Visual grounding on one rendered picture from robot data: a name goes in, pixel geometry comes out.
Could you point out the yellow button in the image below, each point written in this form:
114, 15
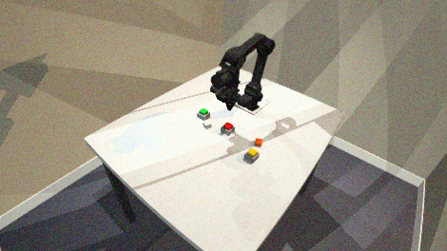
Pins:
251, 155

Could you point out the green button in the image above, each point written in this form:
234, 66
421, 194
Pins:
203, 114

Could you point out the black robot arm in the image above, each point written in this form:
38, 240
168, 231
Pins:
236, 57

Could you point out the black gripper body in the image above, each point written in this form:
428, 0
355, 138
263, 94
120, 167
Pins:
243, 100

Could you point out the red button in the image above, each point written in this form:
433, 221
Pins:
227, 129

